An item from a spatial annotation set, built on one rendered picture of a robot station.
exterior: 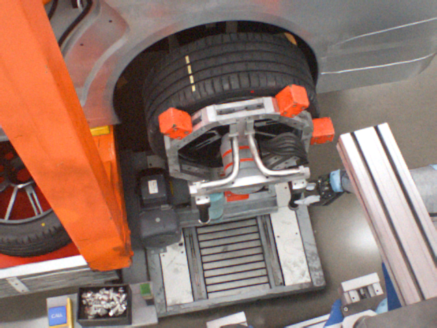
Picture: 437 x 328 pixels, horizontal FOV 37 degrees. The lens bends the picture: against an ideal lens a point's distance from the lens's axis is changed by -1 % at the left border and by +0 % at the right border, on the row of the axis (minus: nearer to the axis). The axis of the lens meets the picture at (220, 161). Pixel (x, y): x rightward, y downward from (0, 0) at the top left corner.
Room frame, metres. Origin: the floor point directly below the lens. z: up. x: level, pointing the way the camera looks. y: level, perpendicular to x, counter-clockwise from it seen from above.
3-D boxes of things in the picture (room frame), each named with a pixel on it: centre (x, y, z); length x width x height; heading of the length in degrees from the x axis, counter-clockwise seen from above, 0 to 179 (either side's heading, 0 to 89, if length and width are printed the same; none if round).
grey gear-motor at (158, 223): (1.13, 0.29, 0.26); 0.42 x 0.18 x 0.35; 9
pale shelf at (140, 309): (0.60, 0.48, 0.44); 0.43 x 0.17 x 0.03; 99
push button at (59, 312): (0.57, 0.65, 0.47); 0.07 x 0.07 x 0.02; 9
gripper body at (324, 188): (0.95, -0.41, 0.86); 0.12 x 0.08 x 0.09; 102
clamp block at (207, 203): (0.90, 0.07, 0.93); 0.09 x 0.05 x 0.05; 9
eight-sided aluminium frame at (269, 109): (1.13, -0.07, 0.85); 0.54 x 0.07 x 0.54; 99
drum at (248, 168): (1.06, -0.08, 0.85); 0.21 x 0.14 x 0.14; 9
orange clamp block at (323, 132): (1.18, -0.38, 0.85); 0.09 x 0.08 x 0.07; 99
